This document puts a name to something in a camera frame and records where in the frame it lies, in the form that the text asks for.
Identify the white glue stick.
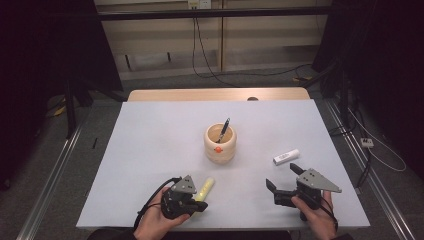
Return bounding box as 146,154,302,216
272,148,300,167

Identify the black hanging cable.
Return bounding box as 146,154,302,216
191,16,313,88

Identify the white wall socket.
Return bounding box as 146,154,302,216
187,0,213,10

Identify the black metal stand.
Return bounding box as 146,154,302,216
319,61,354,129
63,78,95,140

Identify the person's left hand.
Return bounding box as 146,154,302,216
133,186,192,240

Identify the yellow highlighter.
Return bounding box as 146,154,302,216
193,176,216,203

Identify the wooden table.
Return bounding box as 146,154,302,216
127,87,311,102

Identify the white floor cable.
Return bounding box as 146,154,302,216
347,108,408,173

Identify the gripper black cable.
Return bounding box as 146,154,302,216
314,195,340,232
132,177,183,232

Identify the blue pen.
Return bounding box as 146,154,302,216
215,117,231,145

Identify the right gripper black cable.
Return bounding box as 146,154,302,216
314,195,340,232

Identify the black horizontal bar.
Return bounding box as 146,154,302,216
97,5,332,22

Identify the aluminium floor rail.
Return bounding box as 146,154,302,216
324,99,417,240
15,124,84,240

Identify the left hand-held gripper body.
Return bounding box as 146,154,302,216
160,175,202,221

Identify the person's right hand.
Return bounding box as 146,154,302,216
291,190,339,240

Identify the black curtain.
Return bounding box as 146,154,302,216
311,0,424,173
0,0,124,193

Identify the cream round pen holder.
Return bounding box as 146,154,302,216
203,123,238,165

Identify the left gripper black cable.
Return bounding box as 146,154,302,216
132,177,183,232

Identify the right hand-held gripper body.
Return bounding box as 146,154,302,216
273,168,343,222

